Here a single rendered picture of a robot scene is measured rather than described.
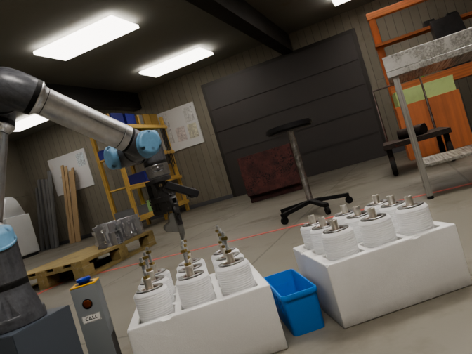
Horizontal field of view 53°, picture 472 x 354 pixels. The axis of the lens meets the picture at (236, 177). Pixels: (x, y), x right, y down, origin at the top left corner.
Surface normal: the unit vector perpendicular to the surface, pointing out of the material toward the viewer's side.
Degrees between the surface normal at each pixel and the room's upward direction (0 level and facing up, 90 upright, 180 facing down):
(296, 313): 92
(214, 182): 90
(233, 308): 90
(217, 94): 90
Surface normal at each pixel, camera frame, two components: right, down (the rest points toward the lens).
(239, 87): -0.33, 0.11
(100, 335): 0.11, -0.02
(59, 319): 0.90, -0.26
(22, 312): 0.57, -0.47
